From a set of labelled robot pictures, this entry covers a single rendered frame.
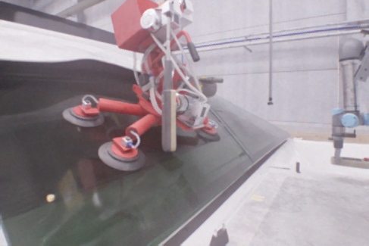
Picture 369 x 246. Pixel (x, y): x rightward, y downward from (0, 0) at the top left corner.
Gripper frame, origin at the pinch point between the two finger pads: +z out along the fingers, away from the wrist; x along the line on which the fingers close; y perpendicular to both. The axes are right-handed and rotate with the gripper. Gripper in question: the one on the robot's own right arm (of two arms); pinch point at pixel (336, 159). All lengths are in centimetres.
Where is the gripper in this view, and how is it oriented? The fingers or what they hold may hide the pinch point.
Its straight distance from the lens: 160.6
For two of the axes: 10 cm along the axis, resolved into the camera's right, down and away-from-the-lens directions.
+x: -5.6, 0.4, -8.3
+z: 0.0, 10.0, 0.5
